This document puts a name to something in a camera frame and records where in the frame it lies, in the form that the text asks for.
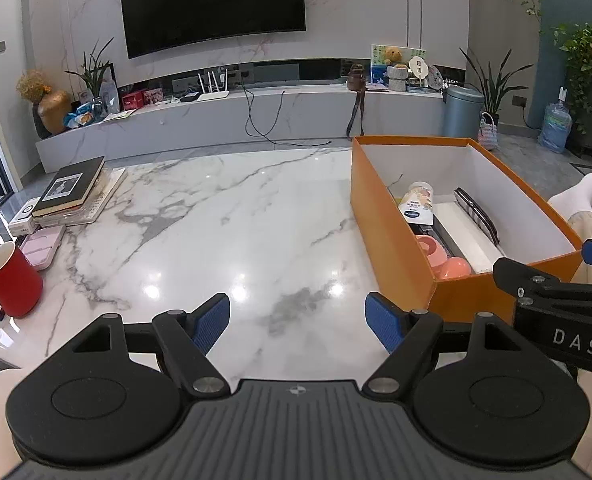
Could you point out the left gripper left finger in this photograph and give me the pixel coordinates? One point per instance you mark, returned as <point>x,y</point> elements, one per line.
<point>181,342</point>

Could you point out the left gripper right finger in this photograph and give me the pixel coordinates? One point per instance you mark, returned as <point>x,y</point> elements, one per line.
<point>414,341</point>

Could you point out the white rectangular case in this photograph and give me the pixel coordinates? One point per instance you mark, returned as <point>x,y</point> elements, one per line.
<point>477,249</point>

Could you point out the plaid black case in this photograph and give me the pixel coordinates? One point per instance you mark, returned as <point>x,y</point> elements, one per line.
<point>477,214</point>

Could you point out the white hand cream tube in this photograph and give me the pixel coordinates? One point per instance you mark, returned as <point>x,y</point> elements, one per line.
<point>416,205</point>

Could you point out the dark blue tube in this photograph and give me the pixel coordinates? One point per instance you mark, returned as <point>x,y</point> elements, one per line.
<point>446,240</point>

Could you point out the person leg white sock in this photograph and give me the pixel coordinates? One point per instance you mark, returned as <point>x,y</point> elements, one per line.
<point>575,206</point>

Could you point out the orange cardboard box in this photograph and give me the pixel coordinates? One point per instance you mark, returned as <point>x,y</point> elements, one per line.
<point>530,231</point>

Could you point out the water jug bottle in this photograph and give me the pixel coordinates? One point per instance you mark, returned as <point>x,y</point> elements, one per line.
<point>556,125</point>

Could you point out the woven pink bag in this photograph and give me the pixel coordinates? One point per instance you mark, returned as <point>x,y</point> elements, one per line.
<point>487,132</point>

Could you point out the pink flat case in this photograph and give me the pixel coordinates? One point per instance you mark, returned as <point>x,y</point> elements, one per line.
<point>40,248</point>

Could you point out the red mug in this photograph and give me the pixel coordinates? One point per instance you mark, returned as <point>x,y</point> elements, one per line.
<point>20,283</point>

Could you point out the blue-grey trash bin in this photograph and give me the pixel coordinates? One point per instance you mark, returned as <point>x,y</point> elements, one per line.
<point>462,112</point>

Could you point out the potted plant right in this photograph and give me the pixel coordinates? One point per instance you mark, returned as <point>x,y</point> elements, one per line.
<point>494,83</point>

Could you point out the small white box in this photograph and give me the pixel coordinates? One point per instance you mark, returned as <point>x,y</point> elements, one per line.
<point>23,223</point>

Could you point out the hanging ivy plant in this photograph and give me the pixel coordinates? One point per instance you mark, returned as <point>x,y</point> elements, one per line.
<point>564,54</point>

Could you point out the marble tv console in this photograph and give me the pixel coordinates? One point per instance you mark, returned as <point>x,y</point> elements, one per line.
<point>292,114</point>

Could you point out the white wifi router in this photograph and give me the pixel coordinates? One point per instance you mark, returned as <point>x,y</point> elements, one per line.
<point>213,86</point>

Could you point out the gold vase with flowers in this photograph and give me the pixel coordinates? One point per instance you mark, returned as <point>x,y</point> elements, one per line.
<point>49,107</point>

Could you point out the teddy bear toy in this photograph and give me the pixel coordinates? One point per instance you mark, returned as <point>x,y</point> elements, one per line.
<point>393,56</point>

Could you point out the potted green plant left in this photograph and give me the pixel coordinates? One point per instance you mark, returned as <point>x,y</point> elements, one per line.
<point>100,80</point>

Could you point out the black television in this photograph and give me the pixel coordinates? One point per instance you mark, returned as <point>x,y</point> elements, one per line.
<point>154,25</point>

